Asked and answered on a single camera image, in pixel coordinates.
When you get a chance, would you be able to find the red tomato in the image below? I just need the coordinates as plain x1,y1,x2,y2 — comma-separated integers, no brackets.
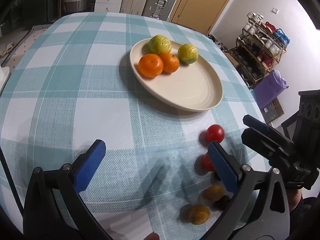
206,124,225,143
201,152,215,172

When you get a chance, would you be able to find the brown longan fruit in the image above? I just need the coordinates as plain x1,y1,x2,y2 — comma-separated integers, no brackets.
203,185,224,202
188,205,210,225

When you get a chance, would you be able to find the dark plum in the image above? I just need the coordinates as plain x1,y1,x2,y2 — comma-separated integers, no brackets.
213,195,231,211

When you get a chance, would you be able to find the yellow guava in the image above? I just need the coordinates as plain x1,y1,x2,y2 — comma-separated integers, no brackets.
148,35,171,54
177,44,199,65

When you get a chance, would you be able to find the orange tangerine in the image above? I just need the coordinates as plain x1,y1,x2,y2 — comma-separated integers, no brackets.
159,53,180,74
137,54,163,79

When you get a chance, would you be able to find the person's right hand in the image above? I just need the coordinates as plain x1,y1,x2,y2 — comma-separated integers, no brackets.
287,189,303,215

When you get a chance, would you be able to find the person's left hand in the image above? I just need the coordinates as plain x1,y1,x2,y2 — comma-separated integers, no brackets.
144,232,159,240

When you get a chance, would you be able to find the purple plastic bag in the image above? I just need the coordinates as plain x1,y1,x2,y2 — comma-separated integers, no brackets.
253,70,289,109

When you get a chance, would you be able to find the cream round plate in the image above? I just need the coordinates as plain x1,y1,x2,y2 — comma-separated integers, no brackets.
130,38,223,112

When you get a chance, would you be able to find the shoe rack with shoes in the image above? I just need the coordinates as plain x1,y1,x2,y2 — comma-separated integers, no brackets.
229,12,290,89

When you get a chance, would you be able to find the teal checked tablecloth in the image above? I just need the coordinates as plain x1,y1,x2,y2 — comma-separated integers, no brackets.
1,12,265,239

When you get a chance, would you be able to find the wooden door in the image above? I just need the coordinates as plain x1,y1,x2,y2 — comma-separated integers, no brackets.
170,0,229,34

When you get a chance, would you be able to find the woven laundry basket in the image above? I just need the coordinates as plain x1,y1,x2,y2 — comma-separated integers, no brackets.
63,0,89,14

